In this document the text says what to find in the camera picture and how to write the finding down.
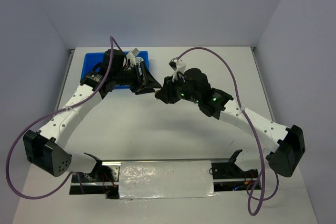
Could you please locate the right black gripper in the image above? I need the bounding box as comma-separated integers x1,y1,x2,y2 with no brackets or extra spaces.
155,73,200,104

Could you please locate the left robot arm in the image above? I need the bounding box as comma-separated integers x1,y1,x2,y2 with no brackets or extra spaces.
23,49,161,182

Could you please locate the blue compartment bin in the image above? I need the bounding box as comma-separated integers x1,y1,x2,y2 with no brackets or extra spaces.
80,48,149,96

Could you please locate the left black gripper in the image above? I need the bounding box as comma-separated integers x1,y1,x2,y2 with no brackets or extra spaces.
113,61,162,95

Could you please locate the blue slime jar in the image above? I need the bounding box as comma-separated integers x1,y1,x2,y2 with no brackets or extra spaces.
135,57,144,63

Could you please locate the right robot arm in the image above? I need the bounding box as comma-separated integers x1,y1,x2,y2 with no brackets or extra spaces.
155,59,306,177

